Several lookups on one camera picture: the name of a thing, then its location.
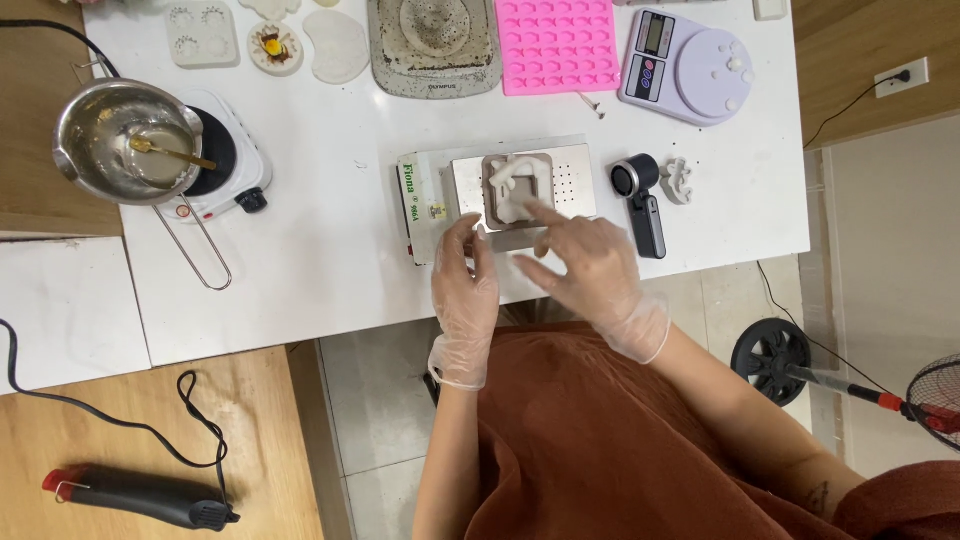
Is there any black handheld device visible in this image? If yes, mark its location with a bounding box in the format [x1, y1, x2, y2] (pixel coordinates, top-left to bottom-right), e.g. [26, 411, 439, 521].
[609, 153, 668, 261]

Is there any metal heating plate device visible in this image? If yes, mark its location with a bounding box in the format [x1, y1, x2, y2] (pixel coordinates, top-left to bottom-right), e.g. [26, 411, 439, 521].
[395, 135, 599, 268]

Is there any black hot plate cable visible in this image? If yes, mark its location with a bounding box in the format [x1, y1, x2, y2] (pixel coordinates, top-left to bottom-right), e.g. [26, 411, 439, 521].
[0, 18, 122, 81]

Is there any gold spoon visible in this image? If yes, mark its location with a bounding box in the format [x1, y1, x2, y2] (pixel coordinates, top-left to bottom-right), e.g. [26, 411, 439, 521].
[129, 135, 218, 171]

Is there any grey speckled tray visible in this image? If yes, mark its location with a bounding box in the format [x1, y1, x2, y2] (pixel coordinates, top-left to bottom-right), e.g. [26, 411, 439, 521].
[366, 0, 504, 101]

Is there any black floor fan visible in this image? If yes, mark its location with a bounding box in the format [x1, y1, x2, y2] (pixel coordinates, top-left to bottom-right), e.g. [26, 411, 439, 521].
[730, 317, 960, 454]

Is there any person's left hand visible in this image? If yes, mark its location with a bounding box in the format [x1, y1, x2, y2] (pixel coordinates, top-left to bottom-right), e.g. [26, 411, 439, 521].
[430, 213, 501, 350]

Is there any white bean shaped slab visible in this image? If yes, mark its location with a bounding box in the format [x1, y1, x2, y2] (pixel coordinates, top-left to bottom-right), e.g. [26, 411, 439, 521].
[302, 9, 371, 86]

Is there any person's brown garment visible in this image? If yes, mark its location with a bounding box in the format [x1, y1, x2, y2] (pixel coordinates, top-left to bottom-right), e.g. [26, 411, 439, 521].
[463, 321, 960, 540]

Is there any steel melting pot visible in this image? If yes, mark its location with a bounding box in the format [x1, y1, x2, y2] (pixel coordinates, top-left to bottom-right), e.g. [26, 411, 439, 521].
[51, 78, 234, 292]

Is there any black heat gun cable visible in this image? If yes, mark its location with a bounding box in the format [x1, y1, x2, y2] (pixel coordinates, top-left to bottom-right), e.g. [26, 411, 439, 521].
[0, 318, 231, 500]

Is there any brown square mold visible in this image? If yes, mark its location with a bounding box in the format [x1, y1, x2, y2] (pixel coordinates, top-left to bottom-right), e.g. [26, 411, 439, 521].
[481, 153, 557, 234]

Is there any white electric hot plate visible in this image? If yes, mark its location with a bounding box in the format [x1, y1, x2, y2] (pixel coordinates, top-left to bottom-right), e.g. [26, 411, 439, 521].
[153, 89, 273, 223]

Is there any black heat gun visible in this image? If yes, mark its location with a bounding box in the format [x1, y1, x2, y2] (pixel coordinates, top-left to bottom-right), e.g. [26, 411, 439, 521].
[42, 464, 242, 533]

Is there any white flower silicone mold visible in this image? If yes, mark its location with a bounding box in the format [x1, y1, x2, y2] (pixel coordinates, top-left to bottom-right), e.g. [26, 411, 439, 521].
[164, 1, 242, 71]

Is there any round flower wax piece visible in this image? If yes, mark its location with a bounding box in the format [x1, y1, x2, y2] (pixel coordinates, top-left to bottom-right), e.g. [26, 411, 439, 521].
[246, 20, 305, 78]

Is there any person's right hand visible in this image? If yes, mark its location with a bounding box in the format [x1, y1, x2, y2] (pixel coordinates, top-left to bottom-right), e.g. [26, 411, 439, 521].
[513, 200, 672, 364]

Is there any white gecko shaped wax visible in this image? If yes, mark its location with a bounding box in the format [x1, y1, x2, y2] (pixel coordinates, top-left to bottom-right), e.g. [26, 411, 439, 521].
[659, 156, 696, 207]

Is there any lilac kitchen scale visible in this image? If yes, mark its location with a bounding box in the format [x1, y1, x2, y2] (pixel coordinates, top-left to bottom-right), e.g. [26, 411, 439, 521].
[618, 6, 756, 128]

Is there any black plug cable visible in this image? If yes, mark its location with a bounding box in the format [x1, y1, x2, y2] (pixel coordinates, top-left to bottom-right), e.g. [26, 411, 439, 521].
[803, 70, 912, 150]

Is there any white wall socket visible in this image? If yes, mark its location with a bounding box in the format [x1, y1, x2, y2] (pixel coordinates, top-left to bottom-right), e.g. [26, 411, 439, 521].
[873, 57, 930, 99]

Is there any black fan cable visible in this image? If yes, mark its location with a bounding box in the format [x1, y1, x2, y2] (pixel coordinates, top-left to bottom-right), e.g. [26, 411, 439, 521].
[756, 260, 895, 393]

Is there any white wax in mold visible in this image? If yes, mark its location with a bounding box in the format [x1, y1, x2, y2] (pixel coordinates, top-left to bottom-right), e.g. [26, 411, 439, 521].
[489, 155, 543, 225]

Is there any white wavy edged piece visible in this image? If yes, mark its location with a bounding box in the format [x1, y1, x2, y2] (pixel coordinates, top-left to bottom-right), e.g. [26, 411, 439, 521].
[237, 0, 303, 23]

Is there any pink silicone mold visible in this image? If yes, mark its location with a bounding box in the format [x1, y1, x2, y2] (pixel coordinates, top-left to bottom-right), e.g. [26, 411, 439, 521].
[494, 0, 623, 98]

